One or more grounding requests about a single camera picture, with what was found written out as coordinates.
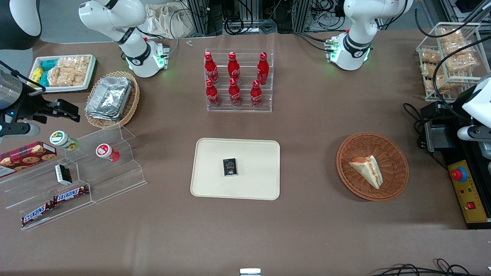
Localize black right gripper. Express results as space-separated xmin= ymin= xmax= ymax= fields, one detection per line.
xmin=16 ymin=85 xmax=81 ymax=124

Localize white rectangular snack tray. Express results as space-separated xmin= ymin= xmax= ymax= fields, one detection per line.
xmin=29 ymin=54 xmax=96 ymax=93

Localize light tan wicker basket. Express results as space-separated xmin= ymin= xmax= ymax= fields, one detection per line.
xmin=84 ymin=71 xmax=140 ymax=129

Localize cream plastic tray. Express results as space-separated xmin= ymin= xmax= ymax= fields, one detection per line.
xmin=191 ymin=138 xmax=281 ymax=200

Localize wrapped triangle sandwich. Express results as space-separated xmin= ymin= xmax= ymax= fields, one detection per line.
xmin=349 ymin=155 xmax=384 ymax=190

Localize brown wicker basket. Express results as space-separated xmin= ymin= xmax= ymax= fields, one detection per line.
xmin=336 ymin=133 xmax=409 ymax=202

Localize green sunflower yoghurt cup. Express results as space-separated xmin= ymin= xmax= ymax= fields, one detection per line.
xmin=50 ymin=131 xmax=79 ymax=151

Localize clear rice cracker packet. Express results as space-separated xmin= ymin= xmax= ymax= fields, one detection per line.
xmin=73 ymin=56 xmax=91 ymax=87
xmin=48 ymin=66 xmax=62 ymax=87
xmin=58 ymin=57 xmax=76 ymax=87

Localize stacked aluminium foil containers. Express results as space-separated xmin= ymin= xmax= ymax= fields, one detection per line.
xmin=85 ymin=76 xmax=133 ymax=121

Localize red strawberry yoghurt cup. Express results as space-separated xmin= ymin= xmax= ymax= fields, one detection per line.
xmin=96 ymin=143 xmax=120 ymax=163

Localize red tartan cookie box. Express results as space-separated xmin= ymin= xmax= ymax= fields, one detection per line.
xmin=0 ymin=141 xmax=57 ymax=177

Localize small black and white carton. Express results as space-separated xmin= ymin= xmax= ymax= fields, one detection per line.
xmin=54 ymin=164 xmax=72 ymax=185

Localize clear acrylic step stand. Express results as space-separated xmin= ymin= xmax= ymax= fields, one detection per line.
xmin=0 ymin=123 xmax=147 ymax=231

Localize Snickers chocolate bar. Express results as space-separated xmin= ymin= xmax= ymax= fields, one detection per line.
xmin=21 ymin=202 xmax=55 ymax=227
xmin=53 ymin=185 xmax=90 ymax=204

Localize beige cloth bag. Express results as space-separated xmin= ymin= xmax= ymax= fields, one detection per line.
xmin=144 ymin=4 xmax=197 ymax=39

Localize red cola bottle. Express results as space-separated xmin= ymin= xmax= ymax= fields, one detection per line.
xmin=204 ymin=52 xmax=219 ymax=85
xmin=206 ymin=79 xmax=221 ymax=108
xmin=257 ymin=52 xmax=270 ymax=85
xmin=229 ymin=78 xmax=242 ymax=107
xmin=250 ymin=80 xmax=263 ymax=108
xmin=228 ymin=52 xmax=241 ymax=83

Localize small black carton with barcode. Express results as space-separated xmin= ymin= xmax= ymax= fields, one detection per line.
xmin=223 ymin=158 xmax=238 ymax=177

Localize clear acrylic bottle rack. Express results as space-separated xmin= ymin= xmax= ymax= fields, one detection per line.
xmin=204 ymin=49 xmax=275 ymax=113

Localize bagged fried snack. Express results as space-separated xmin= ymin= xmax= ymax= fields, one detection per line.
xmin=429 ymin=75 xmax=458 ymax=95
xmin=421 ymin=49 xmax=442 ymax=64
xmin=421 ymin=63 xmax=438 ymax=79
xmin=437 ymin=27 xmax=465 ymax=46
xmin=444 ymin=46 xmax=478 ymax=72

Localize black electronics box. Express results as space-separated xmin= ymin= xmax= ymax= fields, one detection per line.
xmin=418 ymin=102 xmax=467 ymax=154

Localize yellow emergency stop control box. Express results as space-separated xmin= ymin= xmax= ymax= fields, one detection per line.
xmin=447 ymin=159 xmax=491 ymax=230

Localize thin grey base cable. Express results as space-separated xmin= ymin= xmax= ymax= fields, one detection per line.
xmin=136 ymin=26 xmax=181 ymax=59

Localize aluminium profile frame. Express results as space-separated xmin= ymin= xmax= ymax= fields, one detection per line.
xmin=186 ymin=0 xmax=346 ymax=36

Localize black base cable bundle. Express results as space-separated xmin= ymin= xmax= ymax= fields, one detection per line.
xmin=295 ymin=31 xmax=334 ymax=53

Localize black cable coil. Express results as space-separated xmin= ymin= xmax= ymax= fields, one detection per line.
xmin=402 ymin=103 xmax=424 ymax=133

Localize thick black cable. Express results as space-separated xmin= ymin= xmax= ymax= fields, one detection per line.
xmin=414 ymin=0 xmax=491 ymax=120

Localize white wire rack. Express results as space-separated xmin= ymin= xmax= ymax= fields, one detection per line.
xmin=416 ymin=22 xmax=482 ymax=101

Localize black loose cables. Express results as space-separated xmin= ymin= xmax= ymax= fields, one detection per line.
xmin=378 ymin=258 xmax=473 ymax=276

